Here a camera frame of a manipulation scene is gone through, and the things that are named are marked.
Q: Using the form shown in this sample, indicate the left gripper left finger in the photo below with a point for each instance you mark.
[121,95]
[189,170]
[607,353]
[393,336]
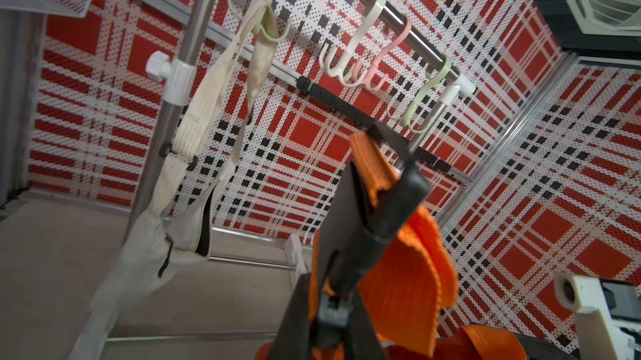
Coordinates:
[293,339]

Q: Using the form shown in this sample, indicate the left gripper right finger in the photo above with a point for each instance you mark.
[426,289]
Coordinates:
[380,189]

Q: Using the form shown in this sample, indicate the orange fanny pack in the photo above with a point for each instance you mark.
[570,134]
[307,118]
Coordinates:
[405,294]

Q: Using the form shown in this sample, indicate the light green hook right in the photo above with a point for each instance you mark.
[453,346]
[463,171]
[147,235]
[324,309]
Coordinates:
[405,120]

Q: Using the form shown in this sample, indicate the light green hook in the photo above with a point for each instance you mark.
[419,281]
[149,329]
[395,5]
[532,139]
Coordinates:
[267,25]
[405,120]

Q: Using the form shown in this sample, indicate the white hook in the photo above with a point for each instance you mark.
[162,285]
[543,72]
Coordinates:
[350,78]

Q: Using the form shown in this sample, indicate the light green hook left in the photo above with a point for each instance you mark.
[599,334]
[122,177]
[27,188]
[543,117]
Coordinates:
[267,25]

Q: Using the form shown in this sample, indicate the garment rack steel white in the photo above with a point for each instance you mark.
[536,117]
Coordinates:
[156,250]

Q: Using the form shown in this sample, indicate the black wall hook rail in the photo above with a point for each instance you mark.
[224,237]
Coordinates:
[335,105]

